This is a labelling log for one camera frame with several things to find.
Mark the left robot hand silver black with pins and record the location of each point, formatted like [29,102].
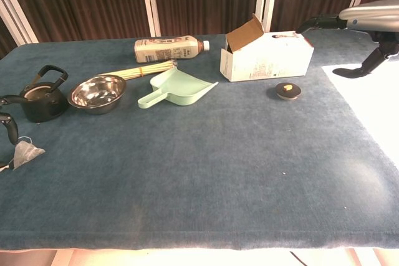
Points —
[12,129]

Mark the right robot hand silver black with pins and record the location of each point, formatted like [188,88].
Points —
[371,13]

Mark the black cup with tea bag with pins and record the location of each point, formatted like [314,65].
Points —
[43,107]

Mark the beige drink bottle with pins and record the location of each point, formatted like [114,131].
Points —
[165,49]

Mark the stainless steel bowl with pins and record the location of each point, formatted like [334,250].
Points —
[96,94]

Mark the open white cardboard box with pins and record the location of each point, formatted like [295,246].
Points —
[268,57]

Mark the black lid with orange knob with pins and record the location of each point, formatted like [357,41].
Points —
[284,91]

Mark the bundle of bamboo sticks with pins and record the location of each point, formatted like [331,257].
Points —
[143,69]

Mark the mint green plastic dustpan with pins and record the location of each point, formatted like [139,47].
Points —
[177,87]

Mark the blue felt table cloth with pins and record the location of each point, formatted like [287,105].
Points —
[199,169]

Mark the white double frame post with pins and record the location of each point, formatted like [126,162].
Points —
[15,13]

